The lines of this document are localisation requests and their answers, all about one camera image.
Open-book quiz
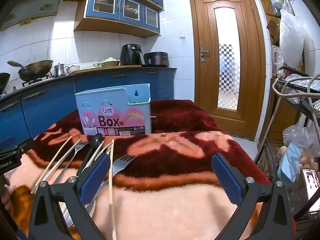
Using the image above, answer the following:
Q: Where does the clear plastic bag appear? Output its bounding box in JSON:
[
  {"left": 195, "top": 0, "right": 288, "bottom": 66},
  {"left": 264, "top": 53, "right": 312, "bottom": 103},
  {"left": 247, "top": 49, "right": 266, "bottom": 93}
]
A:
[{"left": 271, "top": 45, "right": 285, "bottom": 75}]

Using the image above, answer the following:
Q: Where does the bowl of food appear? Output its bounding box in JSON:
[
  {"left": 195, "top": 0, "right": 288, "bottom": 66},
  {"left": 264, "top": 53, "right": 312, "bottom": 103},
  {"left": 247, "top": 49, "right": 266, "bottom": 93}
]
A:
[{"left": 100, "top": 57, "right": 121, "bottom": 67}]

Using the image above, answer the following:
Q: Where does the gas stove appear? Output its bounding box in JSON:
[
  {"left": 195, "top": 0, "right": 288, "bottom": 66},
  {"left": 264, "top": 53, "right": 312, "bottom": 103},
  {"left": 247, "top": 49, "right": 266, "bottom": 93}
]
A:
[{"left": 12, "top": 74, "right": 51, "bottom": 88}]

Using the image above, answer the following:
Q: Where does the range hood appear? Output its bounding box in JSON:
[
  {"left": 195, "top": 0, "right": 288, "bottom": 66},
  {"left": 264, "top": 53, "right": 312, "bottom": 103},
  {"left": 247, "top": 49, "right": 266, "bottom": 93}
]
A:
[{"left": 0, "top": 0, "right": 68, "bottom": 32}]

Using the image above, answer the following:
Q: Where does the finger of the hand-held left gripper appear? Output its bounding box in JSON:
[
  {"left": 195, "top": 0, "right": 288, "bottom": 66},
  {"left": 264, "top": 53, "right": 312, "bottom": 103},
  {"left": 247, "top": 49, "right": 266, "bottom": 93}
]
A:
[{"left": 14, "top": 138, "right": 35, "bottom": 155}]

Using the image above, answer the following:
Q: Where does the person's left hand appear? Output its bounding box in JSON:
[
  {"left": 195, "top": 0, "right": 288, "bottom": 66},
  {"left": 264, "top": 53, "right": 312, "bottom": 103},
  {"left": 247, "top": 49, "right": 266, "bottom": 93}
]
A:
[{"left": 0, "top": 176, "right": 12, "bottom": 212}]

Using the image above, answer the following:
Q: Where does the light blue utensil box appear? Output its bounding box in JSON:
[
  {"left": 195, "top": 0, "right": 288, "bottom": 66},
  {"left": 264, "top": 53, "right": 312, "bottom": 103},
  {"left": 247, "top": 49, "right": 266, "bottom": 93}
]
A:
[{"left": 75, "top": 83, "right": 152, "bottom": 136}]

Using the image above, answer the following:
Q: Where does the wooden door with glass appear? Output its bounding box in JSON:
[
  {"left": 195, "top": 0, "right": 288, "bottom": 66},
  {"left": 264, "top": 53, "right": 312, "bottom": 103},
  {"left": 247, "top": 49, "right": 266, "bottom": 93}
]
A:
[{"left": 189, "top": 0, "right": 267, "bottom": 142}]

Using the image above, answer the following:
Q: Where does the wooden shelf unit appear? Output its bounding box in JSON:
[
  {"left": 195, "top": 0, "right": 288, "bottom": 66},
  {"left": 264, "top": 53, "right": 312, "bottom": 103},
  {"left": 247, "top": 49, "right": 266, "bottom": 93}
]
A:
[{"left": 257, "top": 0, "right": 304, "bottom": 143}]

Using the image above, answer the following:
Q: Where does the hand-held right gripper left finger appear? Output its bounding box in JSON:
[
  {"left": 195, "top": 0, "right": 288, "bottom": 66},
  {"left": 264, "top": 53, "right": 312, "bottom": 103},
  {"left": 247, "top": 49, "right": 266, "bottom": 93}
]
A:
[{"left": 29, "top": 152, "right": 112, "bottom": 240}]

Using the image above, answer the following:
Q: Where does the white plastic bag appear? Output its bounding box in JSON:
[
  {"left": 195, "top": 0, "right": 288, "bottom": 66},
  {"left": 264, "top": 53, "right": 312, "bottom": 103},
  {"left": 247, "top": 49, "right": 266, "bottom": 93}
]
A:
[{"left": 279, "top": 9, "right": 306, "bottom": 68}]

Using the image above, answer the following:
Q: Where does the steel kettle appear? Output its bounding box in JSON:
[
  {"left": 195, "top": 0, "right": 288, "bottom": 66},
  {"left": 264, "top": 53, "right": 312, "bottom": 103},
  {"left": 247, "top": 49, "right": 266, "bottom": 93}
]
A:
[{"left": 53, "top": 63, "right": 70, "bottom": 78}]

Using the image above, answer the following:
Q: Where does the white power cable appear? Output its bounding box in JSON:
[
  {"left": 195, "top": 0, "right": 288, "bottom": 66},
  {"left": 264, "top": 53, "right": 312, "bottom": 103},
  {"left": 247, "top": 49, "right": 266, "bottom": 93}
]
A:
[{"left": 272, "top": 66, "right": 320, "bottom": 98}]

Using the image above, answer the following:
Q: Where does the black wok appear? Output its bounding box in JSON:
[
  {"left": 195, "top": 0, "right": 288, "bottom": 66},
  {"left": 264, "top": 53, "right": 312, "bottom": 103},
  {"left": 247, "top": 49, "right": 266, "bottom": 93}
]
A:
[{"left": 7, "top": 60, "right": 54, "bottom": 82}]

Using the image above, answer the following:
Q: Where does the pile of eggs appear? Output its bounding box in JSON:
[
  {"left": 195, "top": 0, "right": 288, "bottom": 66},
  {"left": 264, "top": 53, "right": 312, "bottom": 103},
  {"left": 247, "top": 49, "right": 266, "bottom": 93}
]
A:
[{"left": 278, "top": 145, "right": 320, "bottom": 173}]

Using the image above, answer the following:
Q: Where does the light blue plastic case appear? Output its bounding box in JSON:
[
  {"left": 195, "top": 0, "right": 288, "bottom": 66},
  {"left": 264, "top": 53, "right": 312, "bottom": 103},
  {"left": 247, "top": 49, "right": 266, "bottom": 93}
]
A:
[{"left": 277, "top": 142, "right": 302, "bottom": 187}]

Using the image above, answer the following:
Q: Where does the blue lower kitchen cabinet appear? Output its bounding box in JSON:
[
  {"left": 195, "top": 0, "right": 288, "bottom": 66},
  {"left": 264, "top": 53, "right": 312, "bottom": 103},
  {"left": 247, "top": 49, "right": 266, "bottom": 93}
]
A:
[{"left": 0, "top": 67, "right": 177, "bottom": 147}]

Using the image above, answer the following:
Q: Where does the blue wall cabinet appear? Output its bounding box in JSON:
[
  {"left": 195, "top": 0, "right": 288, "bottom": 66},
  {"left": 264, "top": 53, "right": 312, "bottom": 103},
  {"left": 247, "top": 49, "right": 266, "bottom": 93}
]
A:
[{"left": 62, "top": 0, "right": 164, "bottom": 38}]

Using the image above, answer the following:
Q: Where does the pale wooden chopstick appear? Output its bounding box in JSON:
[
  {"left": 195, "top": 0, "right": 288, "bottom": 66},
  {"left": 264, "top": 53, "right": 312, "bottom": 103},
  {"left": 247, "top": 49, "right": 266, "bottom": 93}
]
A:
[
  {"left": 30, "top": 135, "right": 73, "bottom": 195},
  {"left": 108, "top": 139, "right": 117, "bottom": 240},
  {"left": 37, "top": 138, "right": 82, "bottom": 188},
  {"left": 86, "top": 140, "right": 105, "bottom": 168}
]

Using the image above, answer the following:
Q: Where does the black air fryer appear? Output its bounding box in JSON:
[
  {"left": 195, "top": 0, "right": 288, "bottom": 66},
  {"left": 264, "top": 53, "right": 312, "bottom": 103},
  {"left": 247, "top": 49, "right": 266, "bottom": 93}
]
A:
[{"left": 120, "top": 44, "right": 145, "bottom": 67}]

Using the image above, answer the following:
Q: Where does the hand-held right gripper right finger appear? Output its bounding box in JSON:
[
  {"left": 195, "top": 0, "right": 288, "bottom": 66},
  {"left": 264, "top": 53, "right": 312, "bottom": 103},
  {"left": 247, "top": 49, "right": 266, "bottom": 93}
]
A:
[{"left": 211, "top": 152, "right": 294, "bottom": 240}]

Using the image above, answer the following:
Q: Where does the dark rice cooker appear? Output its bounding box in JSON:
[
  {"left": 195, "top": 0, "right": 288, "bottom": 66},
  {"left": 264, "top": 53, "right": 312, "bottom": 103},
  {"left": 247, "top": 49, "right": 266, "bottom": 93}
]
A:
[{"left": 144, "top": 52, "right": 169, "bottom": 68}]

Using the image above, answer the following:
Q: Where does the black wire rack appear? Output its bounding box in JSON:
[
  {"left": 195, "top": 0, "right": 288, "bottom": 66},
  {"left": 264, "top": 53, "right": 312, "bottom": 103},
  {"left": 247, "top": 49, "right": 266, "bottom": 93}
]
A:
[{"left": 255, "top": 72, "right": 320, "bottom": 220}]

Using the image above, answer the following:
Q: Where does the smartphone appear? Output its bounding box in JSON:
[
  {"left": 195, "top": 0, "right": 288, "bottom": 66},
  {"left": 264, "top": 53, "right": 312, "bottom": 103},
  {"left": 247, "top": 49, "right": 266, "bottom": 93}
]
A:
[{"left": 301, "top": 168, "right": 320, "bottom": 216}]

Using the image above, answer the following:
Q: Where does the red floral blanket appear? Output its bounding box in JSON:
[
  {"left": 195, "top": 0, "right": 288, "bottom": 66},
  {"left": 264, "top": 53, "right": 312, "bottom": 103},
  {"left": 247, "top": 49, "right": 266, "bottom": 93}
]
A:
[{"left": 5, "top": 99, "right": 295, "bottom": 240}]

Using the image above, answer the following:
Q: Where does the stainless steel fork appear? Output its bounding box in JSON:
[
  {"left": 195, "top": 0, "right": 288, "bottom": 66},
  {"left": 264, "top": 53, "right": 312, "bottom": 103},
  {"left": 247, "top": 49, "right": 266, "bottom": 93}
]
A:
[
  {"left": 84, "top": 154, "right": 138, "bottom": 212},
  {"left": 53, "top": 141, "right": 90, "bottom": 184}
]

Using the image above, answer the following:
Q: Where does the black plastic spoon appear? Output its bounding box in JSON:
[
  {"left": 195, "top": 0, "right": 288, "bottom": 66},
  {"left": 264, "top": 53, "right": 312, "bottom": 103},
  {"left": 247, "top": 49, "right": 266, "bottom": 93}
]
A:
[{"left": 76, "top": 133, "right": 104, "bottom": 177}]

